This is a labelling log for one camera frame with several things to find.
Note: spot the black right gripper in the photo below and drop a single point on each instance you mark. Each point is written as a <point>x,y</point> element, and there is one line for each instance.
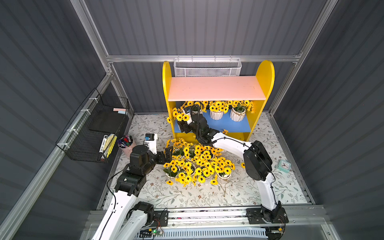
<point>186,126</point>

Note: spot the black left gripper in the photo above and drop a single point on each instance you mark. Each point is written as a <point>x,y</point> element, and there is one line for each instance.
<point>165,154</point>

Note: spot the shelf sunflower pot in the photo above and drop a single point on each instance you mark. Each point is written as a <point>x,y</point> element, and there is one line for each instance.
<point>186,174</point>
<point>192,152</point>
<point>218,109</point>
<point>204,171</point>
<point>239,109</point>
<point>193,107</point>
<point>172,170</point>
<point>222,169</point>
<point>210,154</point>
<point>177,114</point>

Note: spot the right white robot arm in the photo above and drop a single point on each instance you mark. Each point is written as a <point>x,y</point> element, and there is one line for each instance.
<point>258,163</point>

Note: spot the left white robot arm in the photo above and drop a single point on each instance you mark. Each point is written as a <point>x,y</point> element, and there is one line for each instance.
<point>125,216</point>

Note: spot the pink metal pen bucket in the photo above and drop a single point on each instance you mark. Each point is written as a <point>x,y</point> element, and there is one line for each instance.
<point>126,144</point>

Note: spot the yellow wooden shelf unit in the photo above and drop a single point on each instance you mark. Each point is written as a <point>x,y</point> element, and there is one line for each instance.
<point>257,89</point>

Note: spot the yellow marker in basket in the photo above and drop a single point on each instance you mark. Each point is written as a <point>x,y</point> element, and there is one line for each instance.
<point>110,143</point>

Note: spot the white marker in basket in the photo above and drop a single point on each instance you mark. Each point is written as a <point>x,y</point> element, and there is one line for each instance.
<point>101,149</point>

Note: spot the white mesh desk organizer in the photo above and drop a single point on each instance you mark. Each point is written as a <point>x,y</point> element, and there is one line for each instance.
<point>207,68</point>

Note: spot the small teal alarm clock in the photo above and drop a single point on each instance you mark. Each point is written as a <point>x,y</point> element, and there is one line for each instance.
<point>284,166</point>

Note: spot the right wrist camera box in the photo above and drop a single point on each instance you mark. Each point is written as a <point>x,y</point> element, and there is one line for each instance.
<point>188,114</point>

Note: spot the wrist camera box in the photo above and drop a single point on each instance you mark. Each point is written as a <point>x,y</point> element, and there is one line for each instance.
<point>150,141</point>
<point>188,114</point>

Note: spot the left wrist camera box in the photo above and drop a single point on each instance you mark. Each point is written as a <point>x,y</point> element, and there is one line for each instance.
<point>150,141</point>

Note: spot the black wire wall basket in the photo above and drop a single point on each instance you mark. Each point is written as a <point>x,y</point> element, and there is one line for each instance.
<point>101,115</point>

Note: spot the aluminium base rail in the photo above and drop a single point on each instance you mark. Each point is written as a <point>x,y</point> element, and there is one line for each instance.
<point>305,222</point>

